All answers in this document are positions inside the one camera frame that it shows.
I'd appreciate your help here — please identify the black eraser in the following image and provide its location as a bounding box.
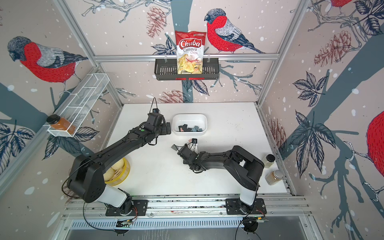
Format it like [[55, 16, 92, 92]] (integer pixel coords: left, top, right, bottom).
[[179, 124, 191, 132]]

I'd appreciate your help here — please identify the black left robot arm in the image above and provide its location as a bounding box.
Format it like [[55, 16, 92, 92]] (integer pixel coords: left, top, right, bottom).
[[67, 113, 171, 208]]

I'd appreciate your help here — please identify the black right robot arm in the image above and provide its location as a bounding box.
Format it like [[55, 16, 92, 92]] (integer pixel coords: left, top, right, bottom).
[[173, 144, 265, 214]]

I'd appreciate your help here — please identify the white storage box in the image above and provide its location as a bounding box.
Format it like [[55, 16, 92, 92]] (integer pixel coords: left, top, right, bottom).
[[171, 114, 208, 137]]

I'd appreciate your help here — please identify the round bread bun upper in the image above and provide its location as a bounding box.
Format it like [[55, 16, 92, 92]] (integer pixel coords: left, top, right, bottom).
[[111, 159, 125, 171]]

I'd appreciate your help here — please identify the round bread bun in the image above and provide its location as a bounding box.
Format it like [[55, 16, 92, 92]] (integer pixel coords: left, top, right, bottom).
[[111, 159, 125, 171], [103, 168, 116, 182]]

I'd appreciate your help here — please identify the round bread bun lower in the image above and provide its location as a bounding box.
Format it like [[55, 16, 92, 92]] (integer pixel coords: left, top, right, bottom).
[[103, 168, 116, 182]]

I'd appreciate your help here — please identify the clear jar black lid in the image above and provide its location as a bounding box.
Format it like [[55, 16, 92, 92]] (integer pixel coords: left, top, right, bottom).
[[262, 154, 276, 169]]

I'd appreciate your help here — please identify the clear jar white lid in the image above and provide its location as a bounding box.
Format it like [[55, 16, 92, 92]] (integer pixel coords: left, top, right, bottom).
[[265, 170, 284, 186]]

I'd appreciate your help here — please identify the Chuba cassava chips bag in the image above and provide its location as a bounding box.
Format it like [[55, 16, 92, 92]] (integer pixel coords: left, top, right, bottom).
[[175, 31, 207, 74]]

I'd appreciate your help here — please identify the orange spice jar black lid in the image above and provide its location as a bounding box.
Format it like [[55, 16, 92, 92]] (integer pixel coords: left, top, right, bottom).
[[47, 114, 76, 135]]

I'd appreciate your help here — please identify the black wire wall basket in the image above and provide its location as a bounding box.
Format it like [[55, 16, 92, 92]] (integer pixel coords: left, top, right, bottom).
[[155, 58, 220, 81]]

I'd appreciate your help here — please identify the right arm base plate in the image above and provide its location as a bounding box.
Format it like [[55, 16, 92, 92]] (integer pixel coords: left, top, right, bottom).
[[225, 199, 267, 216]]

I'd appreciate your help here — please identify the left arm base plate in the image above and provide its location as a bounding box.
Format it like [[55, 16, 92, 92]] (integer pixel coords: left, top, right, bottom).
[[105, 200, 149, 217]]

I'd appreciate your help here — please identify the clear acrylic wall shelf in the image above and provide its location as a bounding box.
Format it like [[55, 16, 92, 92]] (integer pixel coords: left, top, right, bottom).
[[48, 73, 110, 138]]

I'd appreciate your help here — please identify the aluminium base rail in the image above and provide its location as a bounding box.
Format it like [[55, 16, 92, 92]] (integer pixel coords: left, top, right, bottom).
[[61, 194, 313, 219]]

